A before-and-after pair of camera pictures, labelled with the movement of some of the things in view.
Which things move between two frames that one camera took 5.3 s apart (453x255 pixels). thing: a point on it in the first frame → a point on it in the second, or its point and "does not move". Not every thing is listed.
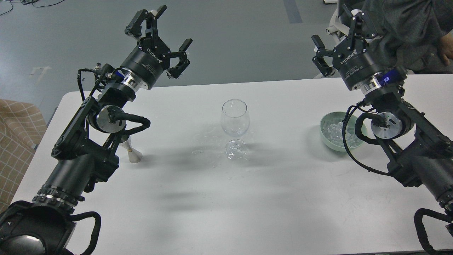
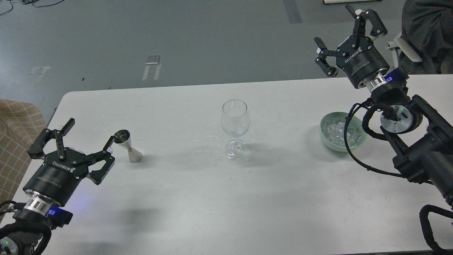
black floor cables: (26, 2) does not move
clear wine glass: (235, 118) does not move
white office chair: (336, 27) → (390, 45)
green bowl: (331, 127) does not move
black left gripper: (147, 61) → (56, 177)
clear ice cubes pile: (333, 131) does not move
